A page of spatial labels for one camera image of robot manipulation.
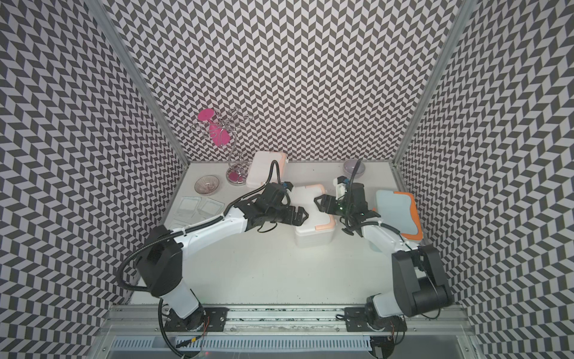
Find white first aid box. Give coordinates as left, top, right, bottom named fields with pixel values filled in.
left=290, top=184, right=336, bottom=248
left=246, top=151, right=288, bottom=189

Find blue first aid kit box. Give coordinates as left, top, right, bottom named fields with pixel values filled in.
left=375, top=190, right=424, bottom=248

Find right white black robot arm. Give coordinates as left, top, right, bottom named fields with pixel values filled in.
left=314, top=160, right=454, bottom=334

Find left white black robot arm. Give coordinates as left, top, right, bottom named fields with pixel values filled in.
left=116, top=160, right=309, bottom=331

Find small grey round bowl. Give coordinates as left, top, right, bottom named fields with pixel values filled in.
left=343, top=159, right=366, bottom=179

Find small clear glass bowl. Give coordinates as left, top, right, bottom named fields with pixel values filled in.
left=194, top=175, right=220, bottom=196

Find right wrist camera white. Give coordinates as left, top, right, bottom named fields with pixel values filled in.
left=333, top=176, right=349, bottom=202

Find silver wire stand pink ornaments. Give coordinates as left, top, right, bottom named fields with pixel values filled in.
left=197, top=108, right=250, bottom=186

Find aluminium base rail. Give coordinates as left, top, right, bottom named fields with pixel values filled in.
left=105, top=305, right=474, bottom=336

